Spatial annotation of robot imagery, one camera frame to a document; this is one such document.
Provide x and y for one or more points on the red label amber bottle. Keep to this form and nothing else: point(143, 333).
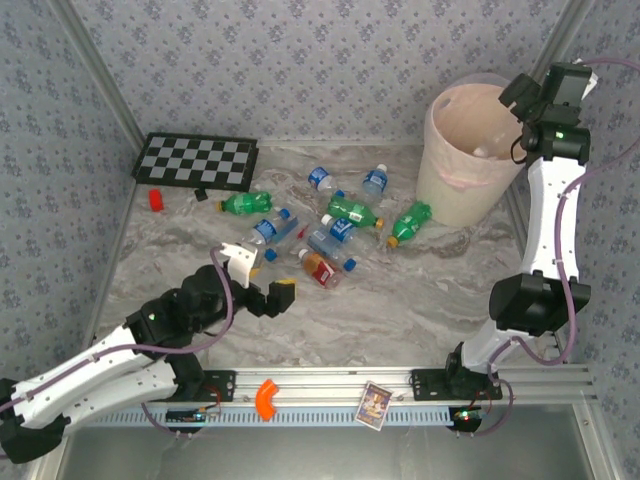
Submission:
point(322, 270)

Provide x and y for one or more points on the clear bottle with red print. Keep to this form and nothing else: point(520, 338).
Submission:
point(290, 231)

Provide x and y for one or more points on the blue tinted clear bottle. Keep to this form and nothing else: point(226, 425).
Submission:
point(325, 246)

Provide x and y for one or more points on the green plastic soda bottle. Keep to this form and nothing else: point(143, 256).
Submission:
point(352, 212)
point(247, 202)
point(410, 222)

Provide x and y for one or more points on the blue label white cap bottle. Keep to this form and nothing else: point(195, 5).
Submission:
point(374, 182)
point(340, 230)

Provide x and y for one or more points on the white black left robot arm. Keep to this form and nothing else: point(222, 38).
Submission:
point(100, 395)

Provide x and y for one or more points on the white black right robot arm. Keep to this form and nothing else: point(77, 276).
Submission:
point(547, 215)

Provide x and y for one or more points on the pink round waste bin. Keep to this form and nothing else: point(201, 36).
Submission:
point(450, 165)

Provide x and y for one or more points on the small black plastic piece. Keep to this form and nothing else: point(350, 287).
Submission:
point(201, 194)

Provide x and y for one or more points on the small red plastic cylinder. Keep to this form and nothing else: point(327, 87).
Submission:
point(156, 200)

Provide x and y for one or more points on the small circuit board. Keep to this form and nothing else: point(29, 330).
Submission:
point(192, 415)
point(467, 415)

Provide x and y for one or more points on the black grey checkerboard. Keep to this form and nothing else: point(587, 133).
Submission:
point(200, 160)

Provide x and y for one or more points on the playing card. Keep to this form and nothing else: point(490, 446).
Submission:
point(372, 405)

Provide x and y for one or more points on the aluminium frame post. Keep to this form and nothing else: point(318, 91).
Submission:
point(569, 25)
point(100, 70)

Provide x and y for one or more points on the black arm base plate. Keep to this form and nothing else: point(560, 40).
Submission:
point(222, 385)
point(425, 384)

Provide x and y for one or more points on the aluminium extrusion rail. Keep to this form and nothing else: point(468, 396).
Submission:
point(320, 387)

